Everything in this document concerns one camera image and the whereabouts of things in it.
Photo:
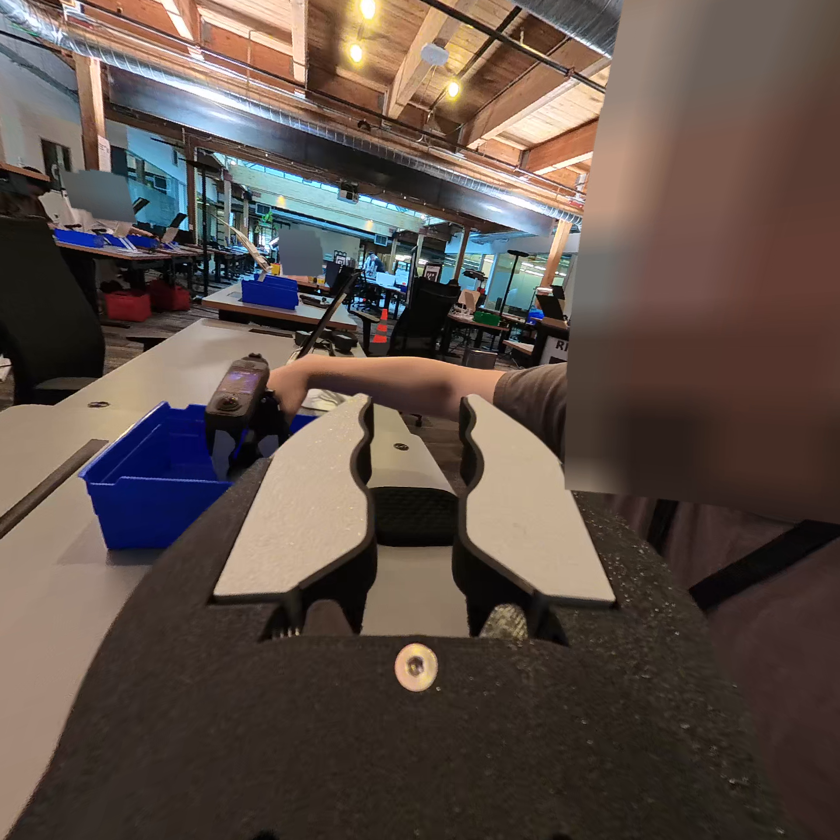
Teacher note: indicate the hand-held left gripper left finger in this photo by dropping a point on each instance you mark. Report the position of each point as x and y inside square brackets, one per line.
[295, 525]

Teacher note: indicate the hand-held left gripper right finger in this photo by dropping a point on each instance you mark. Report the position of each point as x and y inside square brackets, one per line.
[538, 525]

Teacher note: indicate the person's right hand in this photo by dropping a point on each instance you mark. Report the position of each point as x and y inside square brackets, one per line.
[294, 387]

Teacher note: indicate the blue plastic bin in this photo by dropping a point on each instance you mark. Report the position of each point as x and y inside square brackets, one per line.
[79, 239]
[151, 486]
[269, 292]

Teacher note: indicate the white stand with black rod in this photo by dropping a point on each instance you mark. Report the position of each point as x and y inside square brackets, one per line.
[328, 309]

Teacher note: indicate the black framed marker sign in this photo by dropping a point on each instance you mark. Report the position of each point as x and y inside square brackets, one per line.
[554, 351]

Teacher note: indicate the black office chair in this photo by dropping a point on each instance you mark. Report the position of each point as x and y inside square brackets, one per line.
[46, 315]
[427, 315]

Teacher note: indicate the ceiling spotlight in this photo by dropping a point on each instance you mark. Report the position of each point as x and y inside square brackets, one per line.
[368, 8]
[452, 89]
[355, 53]

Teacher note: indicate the slim silver air duct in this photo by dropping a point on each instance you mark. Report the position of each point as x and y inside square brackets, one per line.
[328, 138]

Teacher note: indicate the large silver air duct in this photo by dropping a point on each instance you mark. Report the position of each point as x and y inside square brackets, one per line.
[565, 20]

